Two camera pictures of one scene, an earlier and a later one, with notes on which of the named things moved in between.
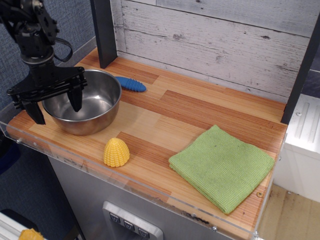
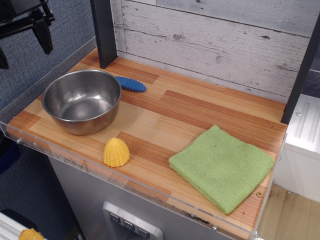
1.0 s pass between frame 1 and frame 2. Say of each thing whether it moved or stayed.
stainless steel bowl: stayed
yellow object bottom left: stayed
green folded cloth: stayed
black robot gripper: moved
